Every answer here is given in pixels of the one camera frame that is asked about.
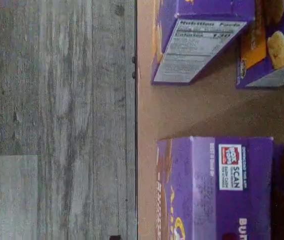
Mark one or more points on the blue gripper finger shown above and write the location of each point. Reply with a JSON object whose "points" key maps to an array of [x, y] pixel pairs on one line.
{"points": [[115, 237]]}

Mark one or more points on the tan cardboard shelf surface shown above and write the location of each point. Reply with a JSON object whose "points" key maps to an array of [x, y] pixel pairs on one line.
{"points": [[207, 110]]}

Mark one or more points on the purple box orange honey label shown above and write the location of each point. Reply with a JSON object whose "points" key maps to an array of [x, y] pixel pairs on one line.
{"points": [[194, 45], [279, 47]]}

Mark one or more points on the purple box brown chocolate label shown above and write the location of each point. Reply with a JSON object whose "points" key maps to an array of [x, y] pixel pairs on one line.
{"points": [[232, 207]]}

